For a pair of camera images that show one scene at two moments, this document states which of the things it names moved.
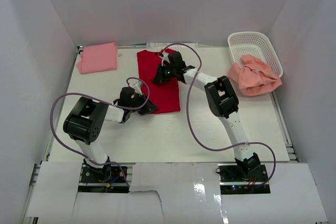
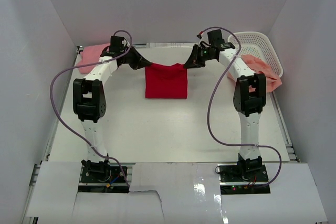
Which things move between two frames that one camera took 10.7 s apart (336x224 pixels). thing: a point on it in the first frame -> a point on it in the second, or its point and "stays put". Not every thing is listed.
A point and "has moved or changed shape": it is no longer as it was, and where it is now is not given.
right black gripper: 160,77 -> 193,61
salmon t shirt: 254,77 stays put
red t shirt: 166,95 has moved or changed shape
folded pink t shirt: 97,58 stays put
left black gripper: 149,107 -> 139,62
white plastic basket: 240,44 stays put
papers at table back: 163,45 stays put
